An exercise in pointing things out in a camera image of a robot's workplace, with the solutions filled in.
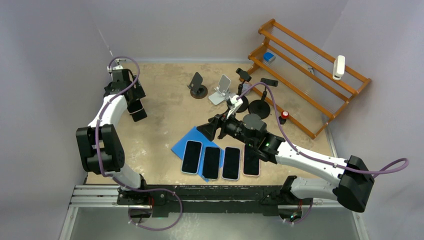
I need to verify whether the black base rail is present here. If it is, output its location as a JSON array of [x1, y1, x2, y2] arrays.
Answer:
[[68, 183, 329, 220]]

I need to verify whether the orange wooden rack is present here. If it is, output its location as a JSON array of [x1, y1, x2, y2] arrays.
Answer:
[[248, 18, 371, 139]]

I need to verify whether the light blue phone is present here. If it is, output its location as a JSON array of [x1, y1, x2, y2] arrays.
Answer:
[[180, 140, 203, 175]]

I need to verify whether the blue mat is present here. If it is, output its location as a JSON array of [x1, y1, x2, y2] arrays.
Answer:
[[171, 126, 224, 183]]

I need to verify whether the silver phone stand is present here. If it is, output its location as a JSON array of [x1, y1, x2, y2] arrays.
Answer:
[[208, 74, 231, 106]]

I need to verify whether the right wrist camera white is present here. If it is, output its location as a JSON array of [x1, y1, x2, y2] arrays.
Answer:
[[226, 94, 243, 119]]

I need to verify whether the pink phone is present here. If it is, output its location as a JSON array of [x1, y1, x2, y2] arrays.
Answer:
[[242, 145, 260, 177], [127, 99, 144, 115]]

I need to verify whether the black folding phone stand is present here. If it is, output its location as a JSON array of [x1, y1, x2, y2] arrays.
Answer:
[[130, 108, 147, 122]]

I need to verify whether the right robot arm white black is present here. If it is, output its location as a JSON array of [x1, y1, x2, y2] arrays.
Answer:
[[196, 114, 375, 213]]

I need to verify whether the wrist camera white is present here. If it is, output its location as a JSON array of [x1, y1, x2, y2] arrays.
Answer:
[[107, 64, 124, 73], [226, 94, 243, 119]]

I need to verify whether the black round phone stand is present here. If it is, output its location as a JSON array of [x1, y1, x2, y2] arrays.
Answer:
[[226, 68, 252, 115], [248, 78, 278, 120]]

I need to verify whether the white stapler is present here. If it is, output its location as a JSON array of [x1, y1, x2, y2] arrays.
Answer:
[[332, 55, 346, 81]]

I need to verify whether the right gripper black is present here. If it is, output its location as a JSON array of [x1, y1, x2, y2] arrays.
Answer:
[[197, 107, 257, 148]]

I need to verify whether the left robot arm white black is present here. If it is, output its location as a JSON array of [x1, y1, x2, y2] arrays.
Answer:
[[75, 67, 149, 205]]

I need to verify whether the blue white eraser block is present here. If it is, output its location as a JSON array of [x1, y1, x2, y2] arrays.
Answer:
[[263, 52, 276, 64]]

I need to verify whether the red black knob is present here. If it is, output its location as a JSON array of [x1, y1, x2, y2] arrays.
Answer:
[[278, 111, 290, 125]]

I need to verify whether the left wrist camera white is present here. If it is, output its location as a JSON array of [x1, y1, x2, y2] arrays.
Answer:
[[107, 64, 124, 73]]

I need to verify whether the brown round phone stand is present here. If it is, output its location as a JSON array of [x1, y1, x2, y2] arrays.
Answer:
[[187, 72, 208, 99]]

